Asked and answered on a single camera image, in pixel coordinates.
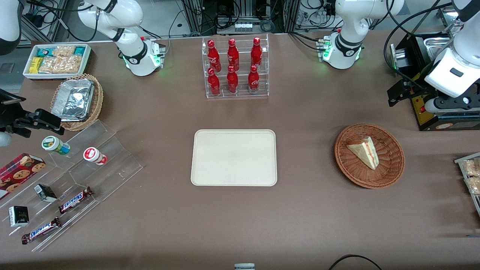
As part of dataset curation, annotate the grey tray with snacks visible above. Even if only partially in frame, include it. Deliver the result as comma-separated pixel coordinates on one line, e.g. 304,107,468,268
454,152,480,218

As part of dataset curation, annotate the tan oval wicker basket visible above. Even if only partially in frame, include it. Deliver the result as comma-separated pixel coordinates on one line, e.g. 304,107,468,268
50,73,104,132

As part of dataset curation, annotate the large clear rice cracker bag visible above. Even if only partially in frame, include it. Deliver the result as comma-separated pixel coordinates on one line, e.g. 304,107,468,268
39,55,82,74

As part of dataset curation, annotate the clear acrylic tiered stand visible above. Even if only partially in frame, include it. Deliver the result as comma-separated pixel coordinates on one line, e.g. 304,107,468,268
0,119,144,252

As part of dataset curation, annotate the clear acrylic bottle rack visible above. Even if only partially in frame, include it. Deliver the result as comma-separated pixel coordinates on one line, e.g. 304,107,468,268
202,34,270,99

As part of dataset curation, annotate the red lidded yogurt cup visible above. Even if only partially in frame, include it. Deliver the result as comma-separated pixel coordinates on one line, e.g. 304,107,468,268
83,147,108,166

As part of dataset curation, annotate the brown Snickers bar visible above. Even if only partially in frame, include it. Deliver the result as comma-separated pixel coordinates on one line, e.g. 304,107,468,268
21,217,63,245
58,186,94,215

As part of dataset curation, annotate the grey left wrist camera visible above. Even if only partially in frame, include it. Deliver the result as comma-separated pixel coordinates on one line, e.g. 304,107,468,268
424,96,480,114

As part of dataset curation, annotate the white rectangular snack bin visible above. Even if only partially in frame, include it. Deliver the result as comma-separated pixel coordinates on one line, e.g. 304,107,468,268
22,43,92,81

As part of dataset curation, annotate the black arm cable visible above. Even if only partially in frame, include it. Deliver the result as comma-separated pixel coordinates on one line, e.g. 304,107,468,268
383,0,455,92

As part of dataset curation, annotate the black machine with steel tray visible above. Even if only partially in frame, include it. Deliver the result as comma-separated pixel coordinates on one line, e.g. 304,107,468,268
389,32,480,132

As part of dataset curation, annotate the brown round wicker basket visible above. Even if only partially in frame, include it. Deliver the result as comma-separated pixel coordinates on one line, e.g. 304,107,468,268
334,123,405,189

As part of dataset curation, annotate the beige plastic tray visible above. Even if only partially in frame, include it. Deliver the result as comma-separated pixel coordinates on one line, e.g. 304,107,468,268
190,129,278,187

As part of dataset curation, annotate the red cola bottle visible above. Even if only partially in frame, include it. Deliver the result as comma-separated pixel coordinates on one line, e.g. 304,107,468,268
207,40,221,72
247,64,260,94
207,67,221,96
250,37,263,69
226,65,239,95
227,38,240,72

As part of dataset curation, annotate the black table cable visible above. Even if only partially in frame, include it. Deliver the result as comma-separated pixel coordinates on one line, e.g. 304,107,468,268
328,254,383,270

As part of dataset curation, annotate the aluminium frame rack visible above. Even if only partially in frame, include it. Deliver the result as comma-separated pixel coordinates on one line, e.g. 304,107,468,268
181,0,301,35

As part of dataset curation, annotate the small black white box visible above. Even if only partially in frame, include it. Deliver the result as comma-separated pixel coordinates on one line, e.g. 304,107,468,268
8,205,30,228

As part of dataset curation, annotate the triangular sandwich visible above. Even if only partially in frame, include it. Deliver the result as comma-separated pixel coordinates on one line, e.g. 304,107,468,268
346,136,380,171

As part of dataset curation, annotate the green lidded yogurt cup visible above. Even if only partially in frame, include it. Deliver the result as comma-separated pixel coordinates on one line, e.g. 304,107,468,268
41,136,71,156

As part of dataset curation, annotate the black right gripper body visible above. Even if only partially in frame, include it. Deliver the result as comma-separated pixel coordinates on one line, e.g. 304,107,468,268
0,88,36,134

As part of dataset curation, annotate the small clear rice cracker bag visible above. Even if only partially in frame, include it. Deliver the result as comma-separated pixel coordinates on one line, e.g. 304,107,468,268
52,45,76,58

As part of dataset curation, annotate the aluminium foil container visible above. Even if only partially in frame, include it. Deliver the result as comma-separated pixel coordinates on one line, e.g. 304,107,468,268
51,78,95,123

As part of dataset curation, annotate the red cookie box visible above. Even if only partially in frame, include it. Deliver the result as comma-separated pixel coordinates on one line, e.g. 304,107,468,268
0,153,47,201

